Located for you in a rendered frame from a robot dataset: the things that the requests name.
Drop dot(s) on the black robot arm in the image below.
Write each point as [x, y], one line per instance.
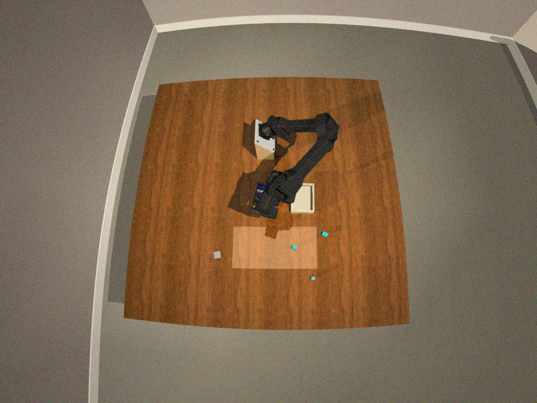
[290, 181]

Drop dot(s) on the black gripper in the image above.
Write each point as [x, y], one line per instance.
[273, 215]

